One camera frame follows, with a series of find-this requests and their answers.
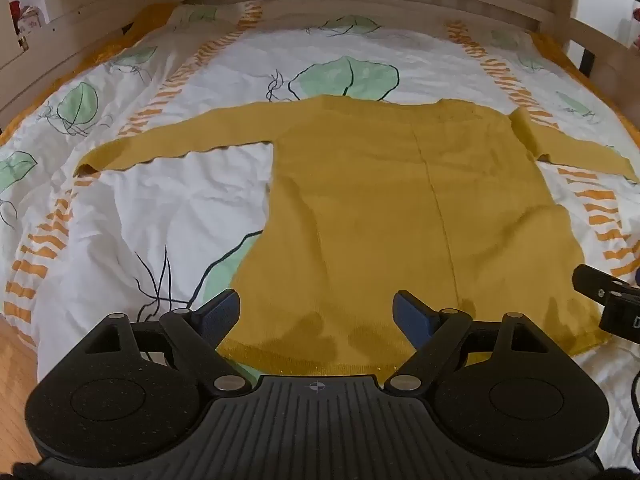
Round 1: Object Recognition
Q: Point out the mustard yellow knit sweater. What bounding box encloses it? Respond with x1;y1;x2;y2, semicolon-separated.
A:
77;96;634;376

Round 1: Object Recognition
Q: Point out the red toy on shelf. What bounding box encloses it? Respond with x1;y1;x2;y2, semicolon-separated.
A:
10;0;43;36

